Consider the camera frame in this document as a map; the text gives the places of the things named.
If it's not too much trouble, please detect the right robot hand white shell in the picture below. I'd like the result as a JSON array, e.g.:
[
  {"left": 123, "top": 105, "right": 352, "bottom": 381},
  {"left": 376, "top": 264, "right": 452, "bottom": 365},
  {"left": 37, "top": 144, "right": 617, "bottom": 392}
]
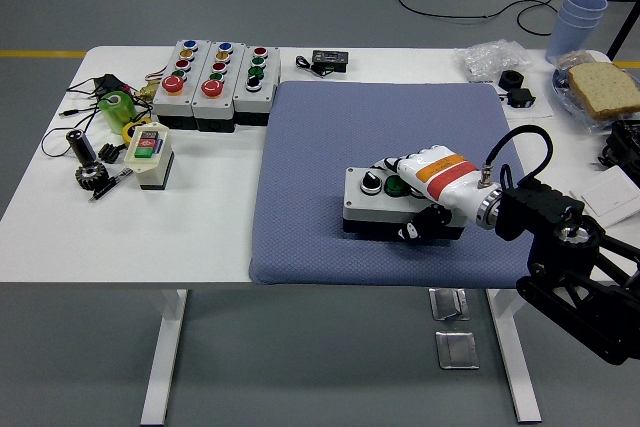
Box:
[{"left": 368, "top": 145, "right": 494, "bottom": 244}]

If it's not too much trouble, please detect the four-button control box grey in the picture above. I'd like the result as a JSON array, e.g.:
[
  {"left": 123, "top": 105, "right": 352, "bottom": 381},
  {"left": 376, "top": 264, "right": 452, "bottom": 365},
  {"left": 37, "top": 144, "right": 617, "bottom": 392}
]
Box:
[
  {"left": 232, "top": 44, "right": 282, "bottom": 127},
  {"left": 341, "top": 165, "right": 466, "bottom": 243}
]

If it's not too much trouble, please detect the five-button box red mushroom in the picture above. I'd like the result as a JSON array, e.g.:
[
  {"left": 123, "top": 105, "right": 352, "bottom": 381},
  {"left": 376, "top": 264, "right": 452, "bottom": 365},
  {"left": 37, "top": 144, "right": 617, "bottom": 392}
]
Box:
[
  {"left": 151, "top": 39, "right": 212, "bottom": 131},
  {"left": 191, "top": 40, "right": 247, "bottom": 133}
]

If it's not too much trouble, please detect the black servo motor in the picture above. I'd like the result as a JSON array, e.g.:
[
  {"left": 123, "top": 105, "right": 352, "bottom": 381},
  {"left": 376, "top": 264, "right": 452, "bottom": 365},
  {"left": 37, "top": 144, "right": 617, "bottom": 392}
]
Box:
[{"left": 504, "top": 87, "right": 535, "bottom": 110}]

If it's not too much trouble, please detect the white paper sheet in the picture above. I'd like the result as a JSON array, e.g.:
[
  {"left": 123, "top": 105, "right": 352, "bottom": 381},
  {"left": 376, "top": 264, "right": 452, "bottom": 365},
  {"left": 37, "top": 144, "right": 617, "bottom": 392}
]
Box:
[{"left": 492, "top": 84, "right": 555, "bottom": 119}]

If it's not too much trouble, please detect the clear plastic bag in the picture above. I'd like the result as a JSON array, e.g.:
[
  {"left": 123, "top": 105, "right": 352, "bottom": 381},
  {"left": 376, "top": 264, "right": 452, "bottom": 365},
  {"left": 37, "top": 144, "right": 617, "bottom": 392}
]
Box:
[{"left": 453, "top": 39, "right": 531, "bottom": 84}]

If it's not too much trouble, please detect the silver floor outlet box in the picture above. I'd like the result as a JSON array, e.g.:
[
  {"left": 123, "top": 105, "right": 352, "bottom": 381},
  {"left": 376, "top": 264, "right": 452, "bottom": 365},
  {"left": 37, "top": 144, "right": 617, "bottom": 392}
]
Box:
[
  {"left": 434, "top": 330, "right": 480, "bottom": 371},
  {"left": 428, "top": 287, "right": 471, "bottom": 322}
]

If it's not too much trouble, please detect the blue-grey quilted mat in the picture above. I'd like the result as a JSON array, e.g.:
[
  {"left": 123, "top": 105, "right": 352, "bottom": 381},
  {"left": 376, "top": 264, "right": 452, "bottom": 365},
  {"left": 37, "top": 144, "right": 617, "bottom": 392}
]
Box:
[{"left": 248, "top": 79, "right": 554, "bottom": 291}]

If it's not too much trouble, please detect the blue plate in plastic wrap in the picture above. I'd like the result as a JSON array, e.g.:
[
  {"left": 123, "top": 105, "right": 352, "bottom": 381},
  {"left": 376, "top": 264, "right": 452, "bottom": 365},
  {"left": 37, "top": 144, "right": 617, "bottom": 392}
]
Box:
[{"left": 551, "top": 50, "right": 640, "bottom": 134}]

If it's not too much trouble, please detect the black digital meter module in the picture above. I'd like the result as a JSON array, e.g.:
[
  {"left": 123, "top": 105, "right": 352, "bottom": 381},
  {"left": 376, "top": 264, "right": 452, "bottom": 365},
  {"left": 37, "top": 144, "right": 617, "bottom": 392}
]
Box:
[{"left": 310, "top": 49, "right": 351, "bottom": 74}]

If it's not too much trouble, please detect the slice of bread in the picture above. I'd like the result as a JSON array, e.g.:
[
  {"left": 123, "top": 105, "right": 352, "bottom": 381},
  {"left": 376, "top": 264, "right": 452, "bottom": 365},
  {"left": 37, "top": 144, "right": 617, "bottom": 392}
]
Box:
[{"left": 566, "top": 61, "right": 640, "bottom": 121}]

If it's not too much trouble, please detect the black device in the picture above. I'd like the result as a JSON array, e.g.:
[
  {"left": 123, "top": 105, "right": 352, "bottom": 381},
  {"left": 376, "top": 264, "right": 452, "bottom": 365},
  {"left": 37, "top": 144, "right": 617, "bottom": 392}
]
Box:
[{"left": 597, "top": 119, "right": 640, "bottom": 173}]

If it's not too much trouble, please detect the stack of blue cups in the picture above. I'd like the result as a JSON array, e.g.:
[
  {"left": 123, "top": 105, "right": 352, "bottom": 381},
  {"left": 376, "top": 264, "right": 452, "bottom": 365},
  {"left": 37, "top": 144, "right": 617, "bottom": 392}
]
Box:
[{"left": 544, "top": 0, "right": 609, "bottom": 66}]

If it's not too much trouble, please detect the white table leg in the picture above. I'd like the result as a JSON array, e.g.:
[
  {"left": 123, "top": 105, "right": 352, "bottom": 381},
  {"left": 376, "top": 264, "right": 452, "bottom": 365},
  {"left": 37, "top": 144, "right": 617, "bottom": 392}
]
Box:
[
  {"left": 139, "top": 289, "right": 190, "bottom": 426},
  {"left": 485, "top": 289, "right": 543, "bottom": 423}
]

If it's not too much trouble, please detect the brass fitting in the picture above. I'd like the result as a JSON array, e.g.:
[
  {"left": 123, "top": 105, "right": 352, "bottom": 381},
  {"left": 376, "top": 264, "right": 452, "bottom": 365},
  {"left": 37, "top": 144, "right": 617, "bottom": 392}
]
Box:
[{"left": 134, "top": 79, "right": 160, "bottom": 103}]

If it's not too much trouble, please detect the yellow tape roll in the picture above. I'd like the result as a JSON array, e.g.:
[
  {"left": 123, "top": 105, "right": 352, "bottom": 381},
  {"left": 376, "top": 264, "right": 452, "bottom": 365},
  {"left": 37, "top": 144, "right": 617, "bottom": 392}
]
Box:
[{"left": 121, "top": 116, "right": 154, "bottom": 143}]

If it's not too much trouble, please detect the black power adapter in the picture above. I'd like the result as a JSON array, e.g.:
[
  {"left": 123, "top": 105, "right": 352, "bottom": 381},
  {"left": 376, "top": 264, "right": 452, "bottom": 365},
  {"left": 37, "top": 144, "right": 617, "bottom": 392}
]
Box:
[{"left": 94, "top": 74, "right": 132, "bottom": 98}]

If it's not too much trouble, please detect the black gear wheel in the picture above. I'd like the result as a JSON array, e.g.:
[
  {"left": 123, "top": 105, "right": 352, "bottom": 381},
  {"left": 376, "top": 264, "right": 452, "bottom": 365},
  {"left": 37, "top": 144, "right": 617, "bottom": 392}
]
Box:
[{"left": 74, "top": 162, "right": 110, "bottom": 192}]

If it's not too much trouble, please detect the black metal cylinder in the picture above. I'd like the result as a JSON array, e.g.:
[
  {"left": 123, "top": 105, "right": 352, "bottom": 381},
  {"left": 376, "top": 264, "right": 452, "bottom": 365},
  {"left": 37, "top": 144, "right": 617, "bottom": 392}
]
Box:
[{"left": 65, "top": 129, "right": 98, "bottom": 166}]

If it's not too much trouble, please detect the black round ring part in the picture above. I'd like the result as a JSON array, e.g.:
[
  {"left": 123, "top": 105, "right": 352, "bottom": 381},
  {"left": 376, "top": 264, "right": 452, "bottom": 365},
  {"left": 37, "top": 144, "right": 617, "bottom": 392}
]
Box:
[{"left": 497, "top": 69, "right": 525, "bottom": 91}]

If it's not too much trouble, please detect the white switch plate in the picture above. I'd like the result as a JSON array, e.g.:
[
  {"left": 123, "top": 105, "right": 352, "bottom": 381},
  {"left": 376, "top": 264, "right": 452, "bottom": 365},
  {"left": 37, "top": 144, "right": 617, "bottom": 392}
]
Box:
[{"left": 569, "top": 166, "right": 640, "bottom": 227}]

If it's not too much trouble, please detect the short black meter cable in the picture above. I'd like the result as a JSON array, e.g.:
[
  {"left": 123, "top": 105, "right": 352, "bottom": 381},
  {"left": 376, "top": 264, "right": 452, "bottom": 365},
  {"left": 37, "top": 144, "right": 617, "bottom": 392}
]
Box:
[{"left": 293, "top": 54, "right": 326, "bottom": 79}]

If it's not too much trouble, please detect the beige switch box green red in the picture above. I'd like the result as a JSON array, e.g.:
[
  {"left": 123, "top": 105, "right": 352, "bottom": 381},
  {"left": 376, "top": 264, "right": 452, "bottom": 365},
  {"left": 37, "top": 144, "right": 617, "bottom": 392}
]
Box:
[{"left": 123, "top": 120, "right": 176, "bottom": 192}]

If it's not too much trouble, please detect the thin black cable with plug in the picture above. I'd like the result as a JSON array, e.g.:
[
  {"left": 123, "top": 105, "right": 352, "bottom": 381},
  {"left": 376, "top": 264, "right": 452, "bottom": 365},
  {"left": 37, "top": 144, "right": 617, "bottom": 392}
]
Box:
[{"left": 40, "top": 77, "right": 151, "bottom": 158}]

